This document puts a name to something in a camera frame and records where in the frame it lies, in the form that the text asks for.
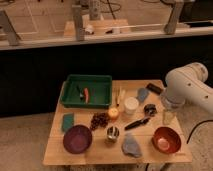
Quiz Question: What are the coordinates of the striped metal cup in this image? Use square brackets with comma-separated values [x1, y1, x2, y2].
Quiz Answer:
[107, 126, 120, 143]

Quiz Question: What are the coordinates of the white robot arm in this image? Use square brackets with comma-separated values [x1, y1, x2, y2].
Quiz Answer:
[160, 62, 213, 125]

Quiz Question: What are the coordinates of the green sponge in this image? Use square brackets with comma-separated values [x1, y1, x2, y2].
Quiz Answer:
[61, 113, 74, 132]

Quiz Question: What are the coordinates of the orange carrot toy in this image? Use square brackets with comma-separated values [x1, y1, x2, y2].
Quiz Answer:
[84, 88, 89, 103]

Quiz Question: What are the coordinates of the black rectangular block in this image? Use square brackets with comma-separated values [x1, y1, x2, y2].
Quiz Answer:
[146, 83, 163, 95]

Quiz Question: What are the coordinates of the grey post right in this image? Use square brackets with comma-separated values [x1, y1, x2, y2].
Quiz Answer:
[164, 0, 184, 35]

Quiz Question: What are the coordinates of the black handled utensil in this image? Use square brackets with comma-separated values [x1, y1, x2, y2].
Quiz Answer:
[124, 118, 150, 131]

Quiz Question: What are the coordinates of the grey post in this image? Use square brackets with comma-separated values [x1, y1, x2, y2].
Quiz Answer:
[72, 5, 84, 41]
[0, 10, 20, 46]
[164, 0, 184, 35]

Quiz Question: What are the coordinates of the dark small tool in tray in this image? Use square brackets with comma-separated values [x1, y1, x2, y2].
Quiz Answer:
[77, 86, 84, 100]

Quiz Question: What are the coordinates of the purple bowl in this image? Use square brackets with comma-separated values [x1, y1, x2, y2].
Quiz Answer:
[63, 125, 93, 154]

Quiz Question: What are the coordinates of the red orange bowl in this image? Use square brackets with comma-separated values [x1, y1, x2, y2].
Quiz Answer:
[152, 127, 182, 154]

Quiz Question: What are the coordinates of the black cable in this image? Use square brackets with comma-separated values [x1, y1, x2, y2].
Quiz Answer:
[186, 118, 213, 145]

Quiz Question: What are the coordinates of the blue grey cloth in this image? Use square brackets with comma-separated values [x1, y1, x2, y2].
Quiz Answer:
[137, 88, 149, 103]

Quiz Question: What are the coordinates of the grey post middle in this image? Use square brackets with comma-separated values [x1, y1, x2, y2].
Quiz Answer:
[72, 5, 84, 41]

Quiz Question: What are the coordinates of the grey crumpled cloth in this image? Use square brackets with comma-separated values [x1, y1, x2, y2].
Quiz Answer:
[121, 133, 142, 158]

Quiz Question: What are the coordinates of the white round container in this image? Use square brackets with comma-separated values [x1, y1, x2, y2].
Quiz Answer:
[124, 97, 139, 115]

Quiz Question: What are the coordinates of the wooden table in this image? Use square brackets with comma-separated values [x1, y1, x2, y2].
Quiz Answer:
[42, 79, 193, 167]

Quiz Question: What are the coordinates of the dark grape bunch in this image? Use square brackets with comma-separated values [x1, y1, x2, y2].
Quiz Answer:
[90, 113, 109, 131]

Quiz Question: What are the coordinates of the grey post left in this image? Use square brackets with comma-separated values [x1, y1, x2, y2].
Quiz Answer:
[0, 10, 20, 46]

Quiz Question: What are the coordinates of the green plastic tray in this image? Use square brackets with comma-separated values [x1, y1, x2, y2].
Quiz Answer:
[60, 74, 112, 108]

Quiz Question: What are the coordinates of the orange fruit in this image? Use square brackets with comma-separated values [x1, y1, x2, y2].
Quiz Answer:
[108, 108, 119, 120]

